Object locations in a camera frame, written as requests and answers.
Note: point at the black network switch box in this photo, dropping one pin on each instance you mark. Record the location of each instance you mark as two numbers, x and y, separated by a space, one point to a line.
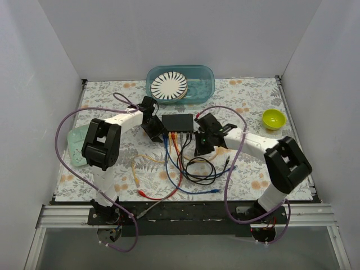
178 123

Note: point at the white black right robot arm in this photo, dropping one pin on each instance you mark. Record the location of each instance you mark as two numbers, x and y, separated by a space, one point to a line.
286 163

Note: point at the yellow ethernet cable short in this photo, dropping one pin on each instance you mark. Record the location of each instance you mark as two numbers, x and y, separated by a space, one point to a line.
145 163

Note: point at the lime green bowl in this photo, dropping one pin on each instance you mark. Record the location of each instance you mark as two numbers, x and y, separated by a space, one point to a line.
273 119

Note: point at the floral patterned table mat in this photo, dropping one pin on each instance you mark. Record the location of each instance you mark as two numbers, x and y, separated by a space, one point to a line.
237 101

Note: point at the yellow ethernet cable long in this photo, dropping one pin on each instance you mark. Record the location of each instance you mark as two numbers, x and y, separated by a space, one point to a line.
173 137

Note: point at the aluminium frame rail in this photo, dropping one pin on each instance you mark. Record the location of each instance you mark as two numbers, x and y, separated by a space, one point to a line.
186 218

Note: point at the mint green plastic lid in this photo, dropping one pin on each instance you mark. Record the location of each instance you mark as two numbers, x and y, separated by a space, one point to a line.
75 140

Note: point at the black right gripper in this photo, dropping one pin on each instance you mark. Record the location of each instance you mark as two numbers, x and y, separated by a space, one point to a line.
201 142

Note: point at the teal plastic container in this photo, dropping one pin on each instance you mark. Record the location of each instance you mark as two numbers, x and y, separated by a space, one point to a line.
201 83

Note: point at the white blue striped plate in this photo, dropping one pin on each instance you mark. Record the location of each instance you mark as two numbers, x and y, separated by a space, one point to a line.
169 86

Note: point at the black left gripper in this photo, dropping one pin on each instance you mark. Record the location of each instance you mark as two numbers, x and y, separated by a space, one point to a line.
154 129

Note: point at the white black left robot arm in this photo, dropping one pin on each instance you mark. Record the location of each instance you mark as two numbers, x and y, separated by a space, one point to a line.
102 145

